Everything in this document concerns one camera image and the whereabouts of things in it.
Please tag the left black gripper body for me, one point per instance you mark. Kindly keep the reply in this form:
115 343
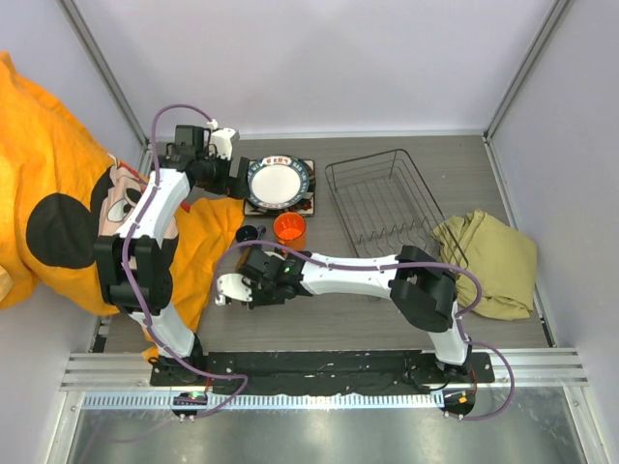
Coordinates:
215 175

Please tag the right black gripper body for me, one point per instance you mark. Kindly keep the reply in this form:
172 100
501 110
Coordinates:
263 293

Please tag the green rimmed white plate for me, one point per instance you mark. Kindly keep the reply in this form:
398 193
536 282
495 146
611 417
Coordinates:
278 182

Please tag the small blue cup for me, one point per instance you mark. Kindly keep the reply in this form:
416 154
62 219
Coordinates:
250 232

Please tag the orange mug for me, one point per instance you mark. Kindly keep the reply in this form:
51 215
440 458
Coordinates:
290 230

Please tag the brown rimmed round plate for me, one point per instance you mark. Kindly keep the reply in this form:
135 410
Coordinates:
309 191

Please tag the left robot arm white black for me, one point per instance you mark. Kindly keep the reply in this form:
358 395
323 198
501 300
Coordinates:
134 271

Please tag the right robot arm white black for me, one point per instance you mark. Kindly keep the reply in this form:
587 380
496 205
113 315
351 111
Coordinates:
422 289

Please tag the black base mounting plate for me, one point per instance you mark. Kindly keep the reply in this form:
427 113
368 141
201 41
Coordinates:
323 373

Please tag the orange cartoon mouse cloth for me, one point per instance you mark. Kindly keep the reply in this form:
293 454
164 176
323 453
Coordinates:
61 190

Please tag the olive green cloth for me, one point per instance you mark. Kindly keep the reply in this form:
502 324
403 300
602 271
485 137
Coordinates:
501 258

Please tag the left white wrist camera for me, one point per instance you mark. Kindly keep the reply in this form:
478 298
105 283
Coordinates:
220 140

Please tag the left aluminium frame post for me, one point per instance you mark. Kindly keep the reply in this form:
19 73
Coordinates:
92 49

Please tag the aluminium frame post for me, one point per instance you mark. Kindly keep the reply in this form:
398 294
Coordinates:
548 28
92 49

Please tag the black wire dish rack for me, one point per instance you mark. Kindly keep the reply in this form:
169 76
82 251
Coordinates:
384 203

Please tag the slotted white cable duct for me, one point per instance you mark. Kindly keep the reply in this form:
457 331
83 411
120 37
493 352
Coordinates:
189 401

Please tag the right aluminium frame post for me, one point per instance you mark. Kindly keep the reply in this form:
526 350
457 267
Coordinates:
548 28

